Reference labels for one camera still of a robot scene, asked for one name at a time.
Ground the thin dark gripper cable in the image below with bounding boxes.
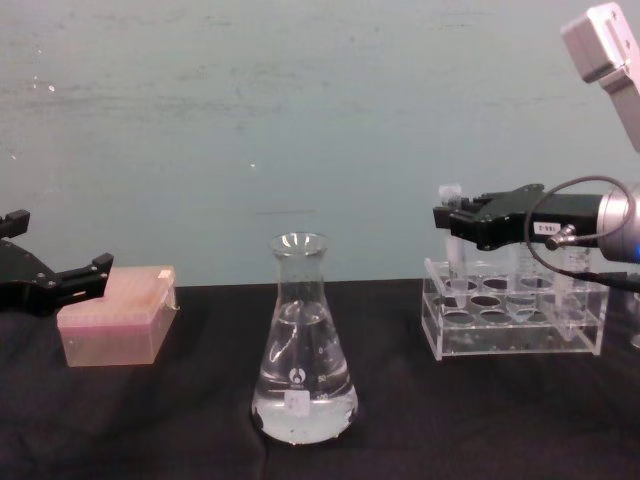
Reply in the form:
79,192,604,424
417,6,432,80
524,174,640,294

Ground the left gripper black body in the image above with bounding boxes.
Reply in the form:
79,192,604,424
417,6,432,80
0,238,57,318

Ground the pink plastic tip box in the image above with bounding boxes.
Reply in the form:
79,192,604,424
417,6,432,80
55,265,178,369

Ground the black table cloth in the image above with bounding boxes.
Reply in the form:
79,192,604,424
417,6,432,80
0,272,640,480

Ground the clear plastic centrifuge tube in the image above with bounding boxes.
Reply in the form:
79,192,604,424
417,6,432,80
438,184,470,310
563,242,592,344

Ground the glass conical flask with liquid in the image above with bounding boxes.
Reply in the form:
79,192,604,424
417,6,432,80
250,231,360,445

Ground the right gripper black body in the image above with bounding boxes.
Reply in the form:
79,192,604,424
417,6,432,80
474,183,609,252

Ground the clear acrylic tube rack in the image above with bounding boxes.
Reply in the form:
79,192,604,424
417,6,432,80
420,256,610,362

